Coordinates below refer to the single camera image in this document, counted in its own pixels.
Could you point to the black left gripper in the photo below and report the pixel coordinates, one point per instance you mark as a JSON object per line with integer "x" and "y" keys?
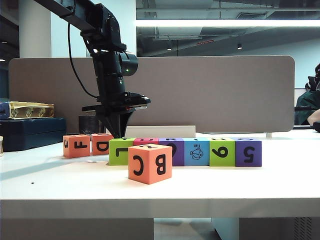
{"x": 120, "y": 103}

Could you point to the green block T L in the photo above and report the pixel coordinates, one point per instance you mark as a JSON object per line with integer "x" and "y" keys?
{"x": 117, "y": 155}

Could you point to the red block U P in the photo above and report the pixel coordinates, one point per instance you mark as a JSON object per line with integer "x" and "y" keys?
{"x": 147, "y": 141}

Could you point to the orange block F 3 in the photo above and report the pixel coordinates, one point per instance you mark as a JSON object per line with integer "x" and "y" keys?
{"x": 72, "y": 153}

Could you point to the purple block R D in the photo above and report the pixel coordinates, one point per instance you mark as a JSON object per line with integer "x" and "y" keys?
{"x": 178, "y": 155}

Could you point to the blue block I A fish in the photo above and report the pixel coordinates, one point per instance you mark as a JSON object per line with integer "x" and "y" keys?
{"x": 196, "y": 155}

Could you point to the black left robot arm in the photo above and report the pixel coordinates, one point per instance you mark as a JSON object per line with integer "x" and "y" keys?
{"x": 107, "y": 57}

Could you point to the bare forearm of person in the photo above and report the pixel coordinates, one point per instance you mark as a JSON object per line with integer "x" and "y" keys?
{"x": 314, "y": 118}

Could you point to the orange block Q D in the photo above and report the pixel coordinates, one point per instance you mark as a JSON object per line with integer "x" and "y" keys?
{"x": 100, "y": 147}

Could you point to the black mug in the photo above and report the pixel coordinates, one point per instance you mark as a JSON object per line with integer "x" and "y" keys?
{"x": 87, "y": 125}

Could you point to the orange block 2 B C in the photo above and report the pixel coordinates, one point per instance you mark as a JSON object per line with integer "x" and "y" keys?
{"x": 150, "y": 155}

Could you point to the dark blue hard case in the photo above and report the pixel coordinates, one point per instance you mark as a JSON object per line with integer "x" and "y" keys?
{"x": 32, "y": 132}

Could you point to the yellow patterned box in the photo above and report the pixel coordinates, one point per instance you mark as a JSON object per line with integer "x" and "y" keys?
{"x": 30, "y": 111}

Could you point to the green block N 9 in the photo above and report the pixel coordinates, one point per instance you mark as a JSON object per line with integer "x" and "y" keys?
{"x": 222, "y": 155}

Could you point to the grey-brown desk partition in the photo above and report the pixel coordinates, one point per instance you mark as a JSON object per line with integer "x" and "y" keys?
{"x": 225, "y": 100}

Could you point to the red LED sign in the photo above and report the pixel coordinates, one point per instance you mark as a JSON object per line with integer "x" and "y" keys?
{"x": 205, "y": 42}

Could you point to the beige tray gold print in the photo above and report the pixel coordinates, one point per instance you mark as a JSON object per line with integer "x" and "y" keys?
{"x": 1, "y": 147}

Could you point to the purple block G R 5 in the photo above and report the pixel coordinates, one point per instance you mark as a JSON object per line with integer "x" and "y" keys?
{"x": 248, "y": 155}

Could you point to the round ceiling spot lamp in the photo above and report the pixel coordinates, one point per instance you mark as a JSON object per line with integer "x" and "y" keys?
{"x": 239, "y": 46}

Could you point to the white table leg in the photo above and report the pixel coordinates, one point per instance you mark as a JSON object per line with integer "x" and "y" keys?
{"x": 225, "y": 228}

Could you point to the white partition foot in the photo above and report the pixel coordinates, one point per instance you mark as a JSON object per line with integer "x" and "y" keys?
{"x": 269, "y": 135}

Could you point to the long ceiling light strip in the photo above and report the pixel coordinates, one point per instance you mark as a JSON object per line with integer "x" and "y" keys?
{"x": 237, "y": 23}

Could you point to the seated person green top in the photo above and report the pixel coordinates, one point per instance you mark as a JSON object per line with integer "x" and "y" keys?
{"x": 305, "y": 105}

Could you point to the black rounded device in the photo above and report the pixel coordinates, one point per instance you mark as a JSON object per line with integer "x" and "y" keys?
{"x": 317, "y": 126}

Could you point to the white wall poster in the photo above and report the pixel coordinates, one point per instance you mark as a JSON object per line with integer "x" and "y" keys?
{"x": 88, "y": 52}

